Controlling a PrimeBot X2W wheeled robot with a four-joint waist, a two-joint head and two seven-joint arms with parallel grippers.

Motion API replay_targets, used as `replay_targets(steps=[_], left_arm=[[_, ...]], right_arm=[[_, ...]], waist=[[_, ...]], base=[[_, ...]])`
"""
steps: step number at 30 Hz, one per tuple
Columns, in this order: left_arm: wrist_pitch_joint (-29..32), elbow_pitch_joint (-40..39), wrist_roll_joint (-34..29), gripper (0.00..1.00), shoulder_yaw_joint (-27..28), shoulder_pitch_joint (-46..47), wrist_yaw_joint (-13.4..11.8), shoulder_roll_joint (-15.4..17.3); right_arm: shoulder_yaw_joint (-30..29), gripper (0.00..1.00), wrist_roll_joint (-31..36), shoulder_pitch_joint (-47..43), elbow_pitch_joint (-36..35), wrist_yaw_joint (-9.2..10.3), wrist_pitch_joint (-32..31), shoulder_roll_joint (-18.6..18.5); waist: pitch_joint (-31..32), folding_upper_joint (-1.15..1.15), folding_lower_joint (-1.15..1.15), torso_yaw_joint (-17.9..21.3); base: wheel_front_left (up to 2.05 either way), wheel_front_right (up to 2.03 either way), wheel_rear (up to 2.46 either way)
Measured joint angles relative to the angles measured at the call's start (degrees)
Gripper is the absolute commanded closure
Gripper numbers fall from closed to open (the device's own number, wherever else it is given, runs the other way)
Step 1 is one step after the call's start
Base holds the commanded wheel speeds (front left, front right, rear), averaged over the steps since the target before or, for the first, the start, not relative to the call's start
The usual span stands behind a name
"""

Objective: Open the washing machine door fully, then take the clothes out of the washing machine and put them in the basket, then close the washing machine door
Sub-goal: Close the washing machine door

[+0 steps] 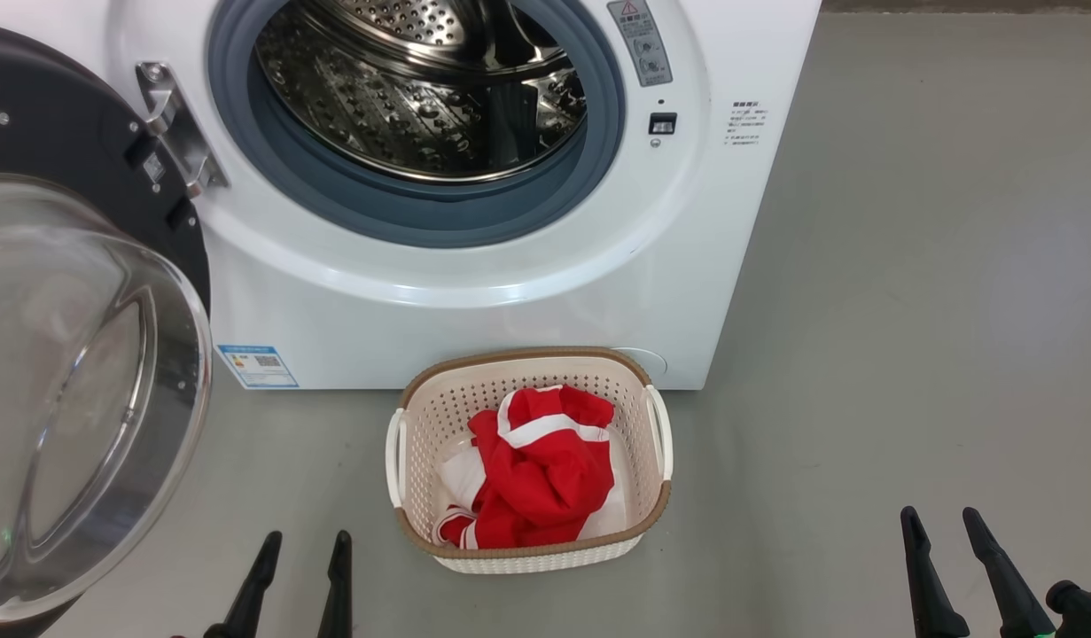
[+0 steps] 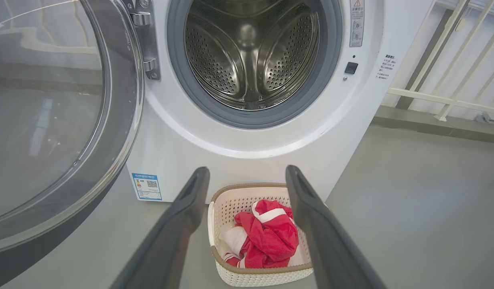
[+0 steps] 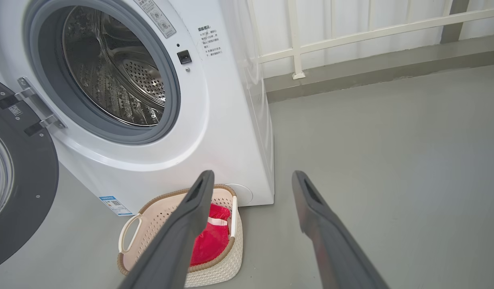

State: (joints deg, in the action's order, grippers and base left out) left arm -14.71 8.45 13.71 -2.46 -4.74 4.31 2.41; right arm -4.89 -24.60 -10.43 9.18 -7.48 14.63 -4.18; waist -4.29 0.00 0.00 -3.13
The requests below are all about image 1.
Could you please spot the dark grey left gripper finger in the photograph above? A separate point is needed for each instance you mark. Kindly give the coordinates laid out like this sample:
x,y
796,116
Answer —
x,y
337,594
253,594

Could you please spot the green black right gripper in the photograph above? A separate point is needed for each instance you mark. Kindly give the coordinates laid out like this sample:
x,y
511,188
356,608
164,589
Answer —
x,y
1086,616

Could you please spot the red and white garment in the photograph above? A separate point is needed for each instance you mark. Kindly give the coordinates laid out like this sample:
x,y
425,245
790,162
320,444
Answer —
x,y
536,470

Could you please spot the black glass washing machine door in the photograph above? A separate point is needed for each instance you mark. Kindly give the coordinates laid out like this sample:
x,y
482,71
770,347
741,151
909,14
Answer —
x,y
84,399

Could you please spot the cream perforated basket brown rim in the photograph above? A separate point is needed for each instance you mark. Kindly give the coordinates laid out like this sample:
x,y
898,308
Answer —
x,y
421,443

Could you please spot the white front-load washing machine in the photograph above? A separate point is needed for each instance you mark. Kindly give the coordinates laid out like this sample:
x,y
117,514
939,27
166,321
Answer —
x,y
510,328

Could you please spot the metal door hinge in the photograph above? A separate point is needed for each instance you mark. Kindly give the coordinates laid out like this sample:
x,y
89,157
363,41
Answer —
x,y
180,133

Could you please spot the blue energy label sticker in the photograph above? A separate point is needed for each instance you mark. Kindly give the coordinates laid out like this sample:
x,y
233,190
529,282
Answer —
x,y
257,367

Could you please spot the round white filter cover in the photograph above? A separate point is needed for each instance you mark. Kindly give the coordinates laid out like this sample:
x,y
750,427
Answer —
x,y
653,361

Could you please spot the grey warning label sticker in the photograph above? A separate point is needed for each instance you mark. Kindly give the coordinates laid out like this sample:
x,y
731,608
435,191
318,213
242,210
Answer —
x,y
641,44

